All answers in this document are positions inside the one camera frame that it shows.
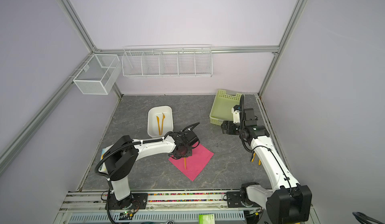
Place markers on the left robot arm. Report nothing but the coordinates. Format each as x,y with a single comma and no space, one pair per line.
118,160

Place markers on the pink paper napkin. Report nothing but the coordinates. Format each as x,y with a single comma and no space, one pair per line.
195,163

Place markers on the green box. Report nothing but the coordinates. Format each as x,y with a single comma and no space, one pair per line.
207,219

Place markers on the green plastic basket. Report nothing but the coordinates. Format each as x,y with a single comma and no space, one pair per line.
222,107

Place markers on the white mesh box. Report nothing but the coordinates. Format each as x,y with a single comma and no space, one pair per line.
99,74

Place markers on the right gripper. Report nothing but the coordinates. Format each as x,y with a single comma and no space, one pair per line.
228,125

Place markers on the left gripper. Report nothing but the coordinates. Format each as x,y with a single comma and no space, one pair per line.
189,154

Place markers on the white plastic tub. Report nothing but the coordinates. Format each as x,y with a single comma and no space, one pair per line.
152,129

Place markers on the yellow blue tool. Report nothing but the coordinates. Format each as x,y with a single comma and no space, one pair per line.
255,159

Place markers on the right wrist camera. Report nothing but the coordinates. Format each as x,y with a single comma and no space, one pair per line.
236,114

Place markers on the orange plastic fork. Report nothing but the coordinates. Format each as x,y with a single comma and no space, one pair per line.
163,117

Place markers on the tissue pack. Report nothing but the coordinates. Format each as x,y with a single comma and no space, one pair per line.
103,168

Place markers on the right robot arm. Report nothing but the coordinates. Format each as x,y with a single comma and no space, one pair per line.
288,202

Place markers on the orange plastic knife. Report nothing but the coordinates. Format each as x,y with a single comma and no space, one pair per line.
158,125

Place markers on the white wire shelf basket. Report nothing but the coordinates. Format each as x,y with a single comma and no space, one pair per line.
167,61

